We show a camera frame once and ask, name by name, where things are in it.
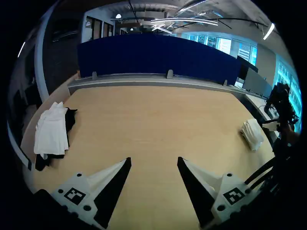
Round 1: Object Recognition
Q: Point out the stack of white towels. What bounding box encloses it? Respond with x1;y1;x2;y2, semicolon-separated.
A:
239;118;265;152

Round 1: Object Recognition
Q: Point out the black cable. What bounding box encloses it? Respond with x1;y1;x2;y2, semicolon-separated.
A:
244;158;277;190

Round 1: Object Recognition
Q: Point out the heap of white towels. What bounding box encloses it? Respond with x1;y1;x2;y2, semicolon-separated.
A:
33;101;69;160

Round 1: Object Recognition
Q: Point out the blue desk screen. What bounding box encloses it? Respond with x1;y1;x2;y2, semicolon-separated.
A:
68;33;246;95

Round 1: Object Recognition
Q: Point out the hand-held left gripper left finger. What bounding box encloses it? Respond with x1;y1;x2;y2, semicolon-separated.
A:
51;157;132;230

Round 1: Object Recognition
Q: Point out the black monitor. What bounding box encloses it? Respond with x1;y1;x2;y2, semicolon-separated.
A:
236;55;259;83

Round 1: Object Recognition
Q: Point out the heap of black towels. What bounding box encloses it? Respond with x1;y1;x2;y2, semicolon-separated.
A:
35;107;78;172

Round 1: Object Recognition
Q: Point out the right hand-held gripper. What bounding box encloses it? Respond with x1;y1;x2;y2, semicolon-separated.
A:
262;82;300;133

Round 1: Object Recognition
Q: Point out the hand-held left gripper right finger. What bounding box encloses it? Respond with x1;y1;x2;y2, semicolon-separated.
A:
177;156;253;228

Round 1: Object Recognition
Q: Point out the grey desk screen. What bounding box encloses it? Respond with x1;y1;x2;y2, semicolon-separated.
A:
243;67;277;97

